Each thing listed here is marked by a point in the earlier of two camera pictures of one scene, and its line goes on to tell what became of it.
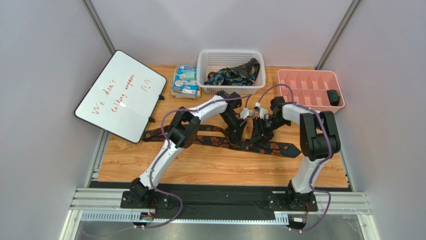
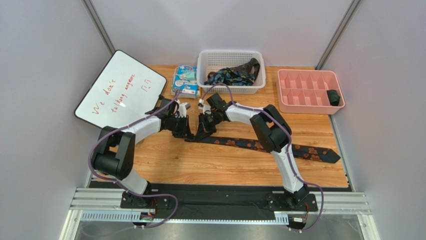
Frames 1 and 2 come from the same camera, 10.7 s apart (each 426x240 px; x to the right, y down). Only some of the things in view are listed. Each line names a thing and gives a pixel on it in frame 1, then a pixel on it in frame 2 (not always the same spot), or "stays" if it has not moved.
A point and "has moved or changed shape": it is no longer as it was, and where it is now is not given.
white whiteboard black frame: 122,99 stays
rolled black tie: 334,98 stays
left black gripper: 237,132 -> 183,128
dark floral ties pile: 245,73 stays
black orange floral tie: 218,136 has moved or changed shape
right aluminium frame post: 338,34 stays
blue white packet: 184,83 stays
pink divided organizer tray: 318,90 stays
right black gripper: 260,132 -> 203,126
